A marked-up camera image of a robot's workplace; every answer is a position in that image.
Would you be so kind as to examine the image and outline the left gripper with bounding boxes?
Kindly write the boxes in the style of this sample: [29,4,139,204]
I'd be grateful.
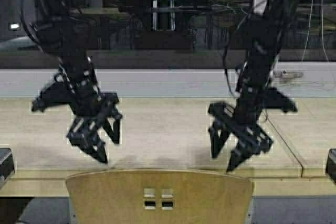
[67,92,123,164]

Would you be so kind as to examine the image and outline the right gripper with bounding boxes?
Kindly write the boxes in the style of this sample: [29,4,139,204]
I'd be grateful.
[208,101,273,172]

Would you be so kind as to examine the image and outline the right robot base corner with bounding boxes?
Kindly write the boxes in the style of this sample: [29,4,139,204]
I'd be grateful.
[325,148,336,183]

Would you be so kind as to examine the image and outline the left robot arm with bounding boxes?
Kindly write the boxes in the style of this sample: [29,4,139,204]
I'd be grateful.
[23,0,122,164]

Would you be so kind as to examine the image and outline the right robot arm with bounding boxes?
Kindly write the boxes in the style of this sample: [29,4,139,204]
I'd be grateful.
[208,0,299,172]

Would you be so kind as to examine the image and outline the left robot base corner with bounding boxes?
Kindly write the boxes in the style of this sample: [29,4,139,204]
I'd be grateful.
[1,148,15,188]

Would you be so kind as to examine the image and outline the long wooden counter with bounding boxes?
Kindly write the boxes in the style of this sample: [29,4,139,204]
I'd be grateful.
[1,98,335,197]

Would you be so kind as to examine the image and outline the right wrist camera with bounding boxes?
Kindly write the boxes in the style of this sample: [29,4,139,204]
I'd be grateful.
[263,87,298,113]

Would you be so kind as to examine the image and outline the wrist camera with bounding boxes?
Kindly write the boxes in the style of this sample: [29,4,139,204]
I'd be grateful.
[31,81,70,112]
[263,87,298,113]

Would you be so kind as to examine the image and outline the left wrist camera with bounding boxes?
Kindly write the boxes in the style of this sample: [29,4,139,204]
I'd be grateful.
[31,81,70,112]

